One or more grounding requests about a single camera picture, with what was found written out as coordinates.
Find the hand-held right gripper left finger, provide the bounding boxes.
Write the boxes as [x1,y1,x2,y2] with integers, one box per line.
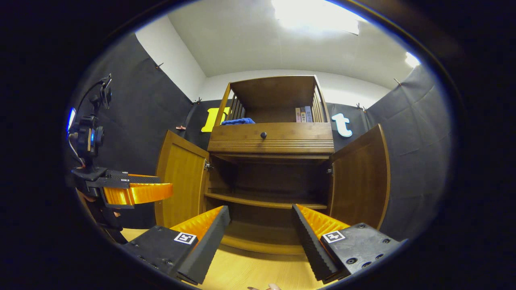
[121,205,231,286]

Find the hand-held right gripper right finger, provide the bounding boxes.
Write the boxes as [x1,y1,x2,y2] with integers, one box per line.
[292,203,408,284]

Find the wooden cabinet door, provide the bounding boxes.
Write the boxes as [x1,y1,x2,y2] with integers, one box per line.
[329,124,391,231]
[154,130,210,229]

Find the wooden double-door shoe cabinet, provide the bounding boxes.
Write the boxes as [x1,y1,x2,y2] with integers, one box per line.
[154,75,391,255]

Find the wooden inner shelf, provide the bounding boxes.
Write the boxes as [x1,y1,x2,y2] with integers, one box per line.
[204,189,328,210]

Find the wooden drawer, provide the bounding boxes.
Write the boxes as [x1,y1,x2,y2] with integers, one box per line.
[208,122,335,153]

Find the large ceiling light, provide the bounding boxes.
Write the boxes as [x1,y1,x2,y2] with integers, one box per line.
[271,0,359,35]

